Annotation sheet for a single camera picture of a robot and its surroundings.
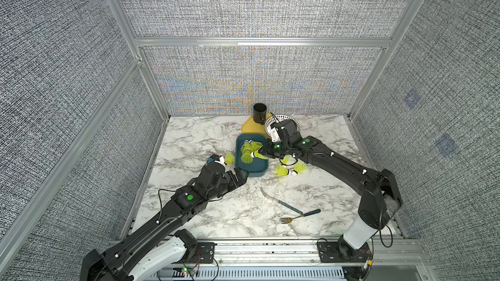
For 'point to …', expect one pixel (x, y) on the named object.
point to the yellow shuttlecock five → (282, 171)
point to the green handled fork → (288, 220)
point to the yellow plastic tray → (250, 127)
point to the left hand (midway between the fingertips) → (246, 176)
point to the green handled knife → (284, 204)
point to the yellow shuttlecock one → (247, 147)
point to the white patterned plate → (277, 118)
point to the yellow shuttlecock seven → (299, 167)
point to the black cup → (260, 110)
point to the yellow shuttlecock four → (256, 155)
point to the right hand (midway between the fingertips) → (257, 146)
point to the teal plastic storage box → (260, 166)
